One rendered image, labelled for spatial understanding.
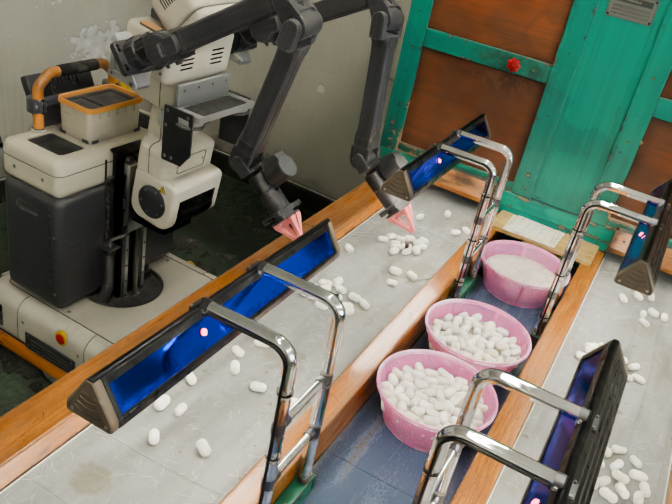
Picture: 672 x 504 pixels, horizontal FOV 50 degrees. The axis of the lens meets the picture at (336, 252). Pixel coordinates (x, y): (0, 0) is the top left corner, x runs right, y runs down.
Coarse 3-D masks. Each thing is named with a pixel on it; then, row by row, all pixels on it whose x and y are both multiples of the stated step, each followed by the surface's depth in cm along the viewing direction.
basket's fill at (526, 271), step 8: (496, 256) 222; (504, 256) 222; (512, 256) 223; (520, 256) 225; (496, 264) 218; (504, 264) 219; (512, 264) 218; (520, 264) 219; (528, 264) 222; (536, 264) 222; (504, 272) 214; (512, 272) 215; (520, 272) 216; (528, 272) 217; (536, 272) 219; (544, 272) 220; (520, 280) 211; (528, 280) 213; (536, 280) 213; (544, 280) 214; (552, 280) 216
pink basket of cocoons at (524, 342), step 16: (448, 304) 188; (464, 304) 190; (480, 304) 190; (432, 320) 184; (480, 320) 190; (496, 320) 189; (512, 320) 186; (432, 336) 173; (512, 336) 185; (528, 336) 180; (448, 352) 170; (528, 352) 174; (448, 368) 174; (464, 368) 171; (480, 368) 169; (496, 368) 169; (512, 368) 173
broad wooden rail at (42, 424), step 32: (352, 192) 236; (352, 224) 219; (256, 256) 190; (160, 320) 160; (64, 384) 137; (32, 416) 129; (64, 416) 130; (0, 448) 122; (32, 448) 124; (0, 480) 118
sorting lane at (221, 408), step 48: (432, 240) 222; (384, 288) 193; (240, 336) 164; (288, 336) 167; (240, 384) 150; (96, 432) 132; (144, 432) 134; (192, 432) 136; (240, 432) 138; (48, 480) 121; (96, 480) 123; (144, 480) 125; (192, 480) 126
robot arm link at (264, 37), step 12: (324, 0) 196; (336, 0) 194; (348, 0) 192; (360, 0) 190; (372, 0) 187; (384, 0) 186; (396, 0) 191; (324, 12) 197; (336, 12) 195; (348, 12) 193; (372, 12) 188; (396, 12) 188; (264, 24) 205; (276, 24) 203; (396, 24) 189; (252, 36) 208; (264, 36) 206
